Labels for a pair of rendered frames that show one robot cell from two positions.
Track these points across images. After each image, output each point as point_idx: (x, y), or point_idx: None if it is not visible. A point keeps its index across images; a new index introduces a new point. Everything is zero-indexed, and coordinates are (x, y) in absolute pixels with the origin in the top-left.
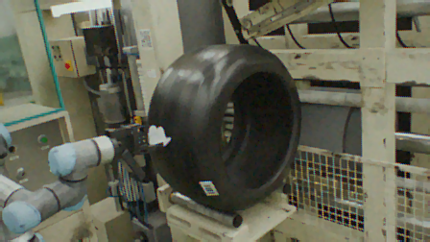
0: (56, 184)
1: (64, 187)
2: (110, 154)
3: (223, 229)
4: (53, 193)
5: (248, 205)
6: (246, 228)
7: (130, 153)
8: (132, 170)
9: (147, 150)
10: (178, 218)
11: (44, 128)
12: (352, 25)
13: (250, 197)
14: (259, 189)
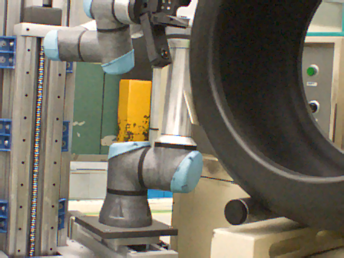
0: (94, 31)
1: (94, 34)
2: (123, 7)
3: (239, 227)
4: (81, 34)
5: (265, 200)
6: (247, 239)
7: (148, 18)
8: (145, 42)
9: (158, 18)
10: (315, 236)
11: (319, 56)
12: None
13: (258, 175)
14: (282, 173)
